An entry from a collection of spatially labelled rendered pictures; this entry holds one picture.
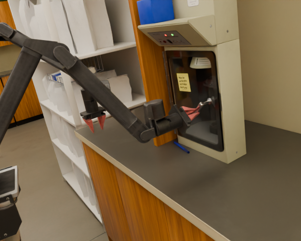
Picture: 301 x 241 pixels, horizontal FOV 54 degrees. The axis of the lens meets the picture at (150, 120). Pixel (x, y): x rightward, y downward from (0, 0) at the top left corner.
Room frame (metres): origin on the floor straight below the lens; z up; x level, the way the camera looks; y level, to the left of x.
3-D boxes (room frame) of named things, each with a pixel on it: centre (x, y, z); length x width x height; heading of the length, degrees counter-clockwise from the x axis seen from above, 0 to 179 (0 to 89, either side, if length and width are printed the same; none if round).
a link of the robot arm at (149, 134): (0.99, 0.00, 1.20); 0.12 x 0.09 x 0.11; 108
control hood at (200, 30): (1.14, -0.14, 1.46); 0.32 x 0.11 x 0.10; 30
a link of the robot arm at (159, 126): (0.99, -0.03, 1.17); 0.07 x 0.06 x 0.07; 119
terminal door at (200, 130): (1.16, -0.19, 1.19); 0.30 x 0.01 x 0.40; 29
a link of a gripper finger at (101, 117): (1.27, 0.24, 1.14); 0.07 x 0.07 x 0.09; 30
